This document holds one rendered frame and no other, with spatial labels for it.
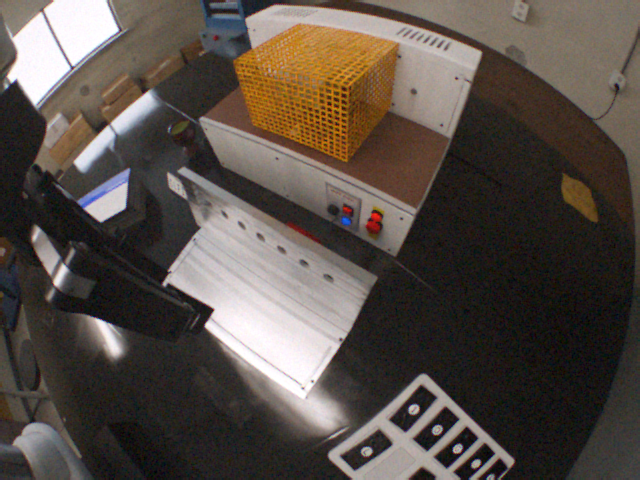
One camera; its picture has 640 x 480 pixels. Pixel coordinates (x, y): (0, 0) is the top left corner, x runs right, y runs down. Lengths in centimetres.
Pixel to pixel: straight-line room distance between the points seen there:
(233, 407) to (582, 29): 217
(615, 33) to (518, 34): 70
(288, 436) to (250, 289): 34
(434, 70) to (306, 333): 57
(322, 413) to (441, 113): 66
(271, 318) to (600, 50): 200
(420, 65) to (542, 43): 140
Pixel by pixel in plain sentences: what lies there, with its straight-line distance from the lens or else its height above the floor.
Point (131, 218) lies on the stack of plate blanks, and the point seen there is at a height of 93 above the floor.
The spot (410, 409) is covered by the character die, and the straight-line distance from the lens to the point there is 60.
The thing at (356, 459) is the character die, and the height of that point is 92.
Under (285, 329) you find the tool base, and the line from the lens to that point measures 59.
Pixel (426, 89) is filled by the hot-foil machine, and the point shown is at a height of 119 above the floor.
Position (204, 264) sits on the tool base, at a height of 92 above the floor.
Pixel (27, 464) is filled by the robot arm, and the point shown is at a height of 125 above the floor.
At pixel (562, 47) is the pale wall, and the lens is 188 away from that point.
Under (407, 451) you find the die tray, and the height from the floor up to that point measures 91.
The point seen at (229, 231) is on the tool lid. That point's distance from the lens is 61.
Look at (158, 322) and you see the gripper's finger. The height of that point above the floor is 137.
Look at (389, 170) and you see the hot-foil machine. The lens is 52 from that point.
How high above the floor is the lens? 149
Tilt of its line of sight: 65 degrees down
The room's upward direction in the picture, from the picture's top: 8 degrees counter-clockwise
